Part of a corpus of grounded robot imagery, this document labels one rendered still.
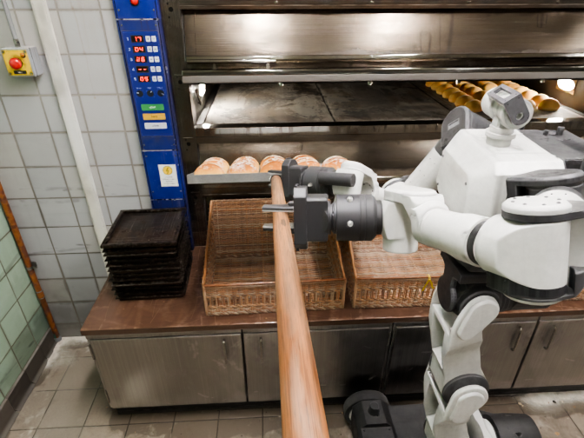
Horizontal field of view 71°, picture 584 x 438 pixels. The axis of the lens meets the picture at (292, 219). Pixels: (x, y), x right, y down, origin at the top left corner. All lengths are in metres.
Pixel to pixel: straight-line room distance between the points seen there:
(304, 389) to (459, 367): 1.10
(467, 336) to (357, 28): 1.19
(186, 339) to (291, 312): 1.35
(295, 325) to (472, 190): 0.65
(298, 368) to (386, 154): 1.67
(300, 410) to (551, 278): 0.41
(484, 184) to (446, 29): 1.04
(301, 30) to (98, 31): 0.76
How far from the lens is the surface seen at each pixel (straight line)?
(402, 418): 1.93
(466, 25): 1.92
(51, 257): 2.36
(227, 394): 1.97
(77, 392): 2.40
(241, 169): 1.31
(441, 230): 0.66
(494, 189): 0.94
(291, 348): 0.35
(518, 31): 2.01
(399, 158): 1.96
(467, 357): 1.37
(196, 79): 1.63
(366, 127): 1.86
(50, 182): 2.13
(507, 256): 0.59
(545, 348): 2.13
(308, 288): 1.61
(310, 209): 0.76
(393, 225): 0.76
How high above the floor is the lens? 1.72
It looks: 30 degrees down
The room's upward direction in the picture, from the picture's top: straight up
